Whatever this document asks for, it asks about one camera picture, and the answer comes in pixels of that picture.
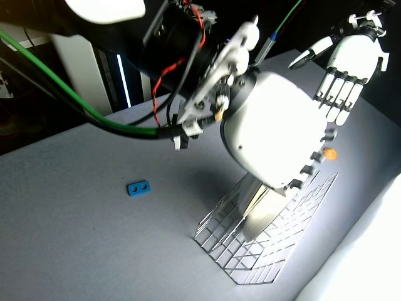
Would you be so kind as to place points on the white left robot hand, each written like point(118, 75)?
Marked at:
point(357, 53)

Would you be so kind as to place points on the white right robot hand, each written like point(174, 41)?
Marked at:
point(275, 131)

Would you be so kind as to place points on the orange round cookie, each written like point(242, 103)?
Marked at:
point(330, 153)

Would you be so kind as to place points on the white spare gripper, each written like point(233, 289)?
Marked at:
point(208, 15)

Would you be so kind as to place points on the blue block with two holes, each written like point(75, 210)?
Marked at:
point(139, 188)

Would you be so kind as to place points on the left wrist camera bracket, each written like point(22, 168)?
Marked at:
point(360, 19)

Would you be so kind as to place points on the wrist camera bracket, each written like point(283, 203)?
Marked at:
point(238, 50)
point(360, 19)

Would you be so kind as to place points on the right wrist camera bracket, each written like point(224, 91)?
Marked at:
point(238, 50)

